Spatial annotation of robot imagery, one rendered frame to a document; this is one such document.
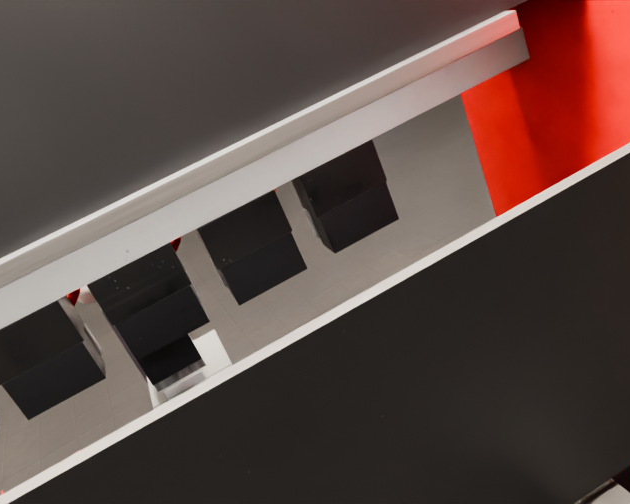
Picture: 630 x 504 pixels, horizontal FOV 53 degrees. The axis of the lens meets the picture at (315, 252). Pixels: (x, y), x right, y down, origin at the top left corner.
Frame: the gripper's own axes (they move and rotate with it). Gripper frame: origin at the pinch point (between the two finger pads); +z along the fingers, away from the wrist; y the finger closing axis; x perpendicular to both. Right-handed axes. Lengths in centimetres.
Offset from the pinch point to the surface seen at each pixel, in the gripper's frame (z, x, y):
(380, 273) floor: -36, 209, 102
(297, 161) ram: -14.9, -28.6, 37.0
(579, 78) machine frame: -3, -34, 86
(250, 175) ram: -16.1, -29.6, 28.5
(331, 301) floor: -36, 208, 69
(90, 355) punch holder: -4.3, -19.7, -9.2
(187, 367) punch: 3.2, -8.3, 3.2
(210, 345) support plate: -3.5, 14.5, 7.9
